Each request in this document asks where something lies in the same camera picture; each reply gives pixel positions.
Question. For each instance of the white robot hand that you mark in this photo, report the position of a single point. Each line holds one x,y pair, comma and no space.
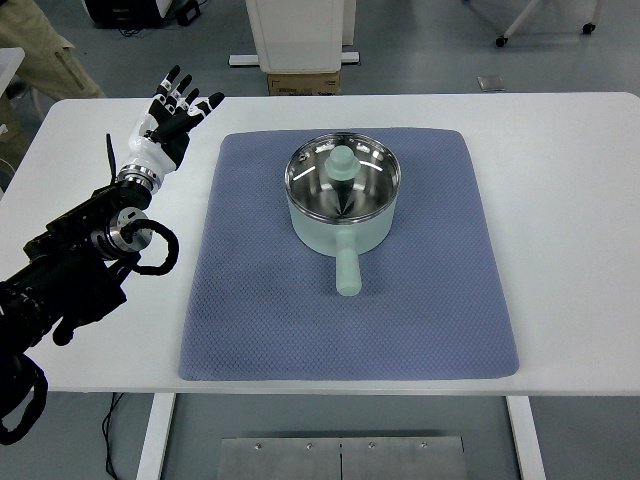
149,162

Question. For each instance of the green pot with handle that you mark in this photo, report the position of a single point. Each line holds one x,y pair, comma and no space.
343,242

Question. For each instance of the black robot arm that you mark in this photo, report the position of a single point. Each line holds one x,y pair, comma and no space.
78,265

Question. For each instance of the glass pot lid green knob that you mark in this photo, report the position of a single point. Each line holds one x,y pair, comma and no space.
342,178

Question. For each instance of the black device on floor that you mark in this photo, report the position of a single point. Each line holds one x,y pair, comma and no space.
141,14

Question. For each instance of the person in beige clothes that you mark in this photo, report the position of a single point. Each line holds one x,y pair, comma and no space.
49,64

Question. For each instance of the cardboard box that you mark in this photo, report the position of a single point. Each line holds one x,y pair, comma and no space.
304,84

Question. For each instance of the blue quilted mat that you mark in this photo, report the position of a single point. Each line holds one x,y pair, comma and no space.
263,306

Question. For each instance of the white left table leg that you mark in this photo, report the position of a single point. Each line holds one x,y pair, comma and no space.
156,438

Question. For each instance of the white table leg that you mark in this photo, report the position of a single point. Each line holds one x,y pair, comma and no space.
525,438
156,438

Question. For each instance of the grey floor outlet plate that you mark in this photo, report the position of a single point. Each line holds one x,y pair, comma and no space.
493,83

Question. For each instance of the metal floor plate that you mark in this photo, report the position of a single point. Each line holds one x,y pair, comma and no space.
343,458

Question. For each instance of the rolling chair base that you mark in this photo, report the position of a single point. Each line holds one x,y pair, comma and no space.
549,18

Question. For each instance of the white right table leg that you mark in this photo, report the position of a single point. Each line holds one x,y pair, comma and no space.
525,438

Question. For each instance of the white cabinet pedestal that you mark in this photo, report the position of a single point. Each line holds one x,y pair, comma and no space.
300,37

